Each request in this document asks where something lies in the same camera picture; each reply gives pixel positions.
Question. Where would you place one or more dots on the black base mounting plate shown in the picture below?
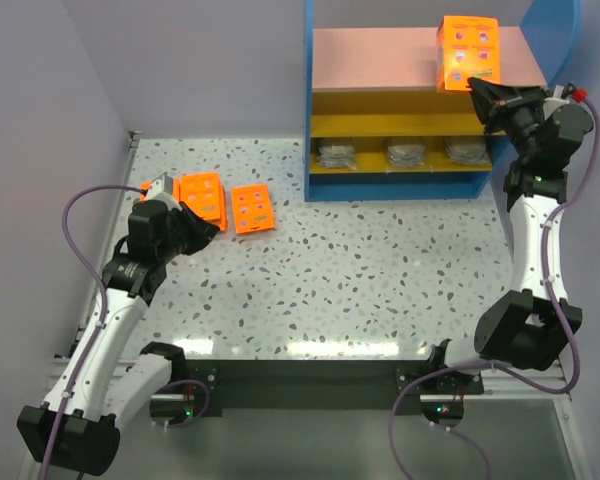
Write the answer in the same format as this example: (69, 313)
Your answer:
(338, 385)

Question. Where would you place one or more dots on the bagged silver sponges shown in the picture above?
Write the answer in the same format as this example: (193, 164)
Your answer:
(405, 152)
(467, 150)
(336, 152)

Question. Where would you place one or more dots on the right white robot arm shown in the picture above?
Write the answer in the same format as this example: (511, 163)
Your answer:
(533, 322)

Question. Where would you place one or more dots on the orange sponge box stack middle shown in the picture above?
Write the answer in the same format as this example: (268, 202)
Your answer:
(204, 194)

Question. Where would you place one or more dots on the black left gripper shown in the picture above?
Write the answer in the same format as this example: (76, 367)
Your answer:
(185, 228)

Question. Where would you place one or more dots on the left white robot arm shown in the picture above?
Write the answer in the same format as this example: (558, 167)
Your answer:
(79, 424)

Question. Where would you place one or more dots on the orange Scrub Mommy box top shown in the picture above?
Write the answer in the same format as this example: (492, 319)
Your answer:
(467, 46)

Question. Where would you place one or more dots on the blue pink yellow shelf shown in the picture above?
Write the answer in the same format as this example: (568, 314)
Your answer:
(370, 84)

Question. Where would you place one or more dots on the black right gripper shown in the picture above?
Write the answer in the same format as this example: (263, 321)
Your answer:
(503, 103)

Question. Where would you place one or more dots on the orange scrub mommy box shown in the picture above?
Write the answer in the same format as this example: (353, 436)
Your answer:
(252, 209)
(467, 46)

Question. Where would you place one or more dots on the orange Scrub Mommy box bottom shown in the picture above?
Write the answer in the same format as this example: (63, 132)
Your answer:
(252, 209)

